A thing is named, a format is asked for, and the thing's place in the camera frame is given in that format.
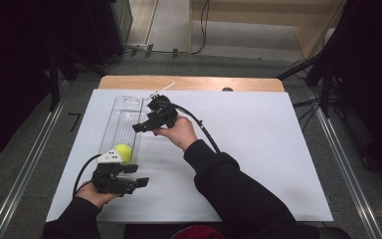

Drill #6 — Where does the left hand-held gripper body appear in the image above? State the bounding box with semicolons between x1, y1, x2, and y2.
91;148;137;197

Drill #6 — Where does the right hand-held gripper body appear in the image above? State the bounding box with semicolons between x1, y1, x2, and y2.
147;82;179;130

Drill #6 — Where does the yellow tennis ball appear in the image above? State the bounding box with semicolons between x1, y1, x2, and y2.
113;143;133;164

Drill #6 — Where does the clear plastic container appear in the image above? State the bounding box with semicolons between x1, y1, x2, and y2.
97;95;147;166

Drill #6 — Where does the person's left hand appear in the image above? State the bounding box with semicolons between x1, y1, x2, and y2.
75;181;120;209

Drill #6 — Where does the person's right hand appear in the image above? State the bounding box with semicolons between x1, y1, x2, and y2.
152;115;199;152

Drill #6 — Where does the person's red garment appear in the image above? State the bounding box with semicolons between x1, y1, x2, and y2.
170;225;227;239

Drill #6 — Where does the dark cabinet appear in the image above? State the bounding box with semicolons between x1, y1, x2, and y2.
88;0;133;64

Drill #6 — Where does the black metal stand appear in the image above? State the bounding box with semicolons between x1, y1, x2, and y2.
277;49;334;119
48;49;107;113

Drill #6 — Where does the white table board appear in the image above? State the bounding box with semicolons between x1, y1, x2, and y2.
45;89;334;223

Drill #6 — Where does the light wooden shelf unit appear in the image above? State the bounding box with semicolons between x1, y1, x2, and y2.
188;0;347;61

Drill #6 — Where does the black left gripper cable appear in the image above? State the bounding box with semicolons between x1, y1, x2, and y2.
72;153;103;199

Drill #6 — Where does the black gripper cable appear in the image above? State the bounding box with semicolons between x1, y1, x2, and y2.
173;103;222;154
72;153;103;199

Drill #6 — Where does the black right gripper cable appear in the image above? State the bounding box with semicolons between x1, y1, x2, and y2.
173;103;222;154

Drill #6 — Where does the metal floor rail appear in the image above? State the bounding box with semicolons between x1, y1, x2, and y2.
307;89;382;239
0;81;69;239

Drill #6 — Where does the black hanging cable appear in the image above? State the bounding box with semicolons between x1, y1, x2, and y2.
192;0;212;56

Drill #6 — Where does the bundle of black floor cables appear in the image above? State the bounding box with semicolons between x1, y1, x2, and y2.
292;98;322;130

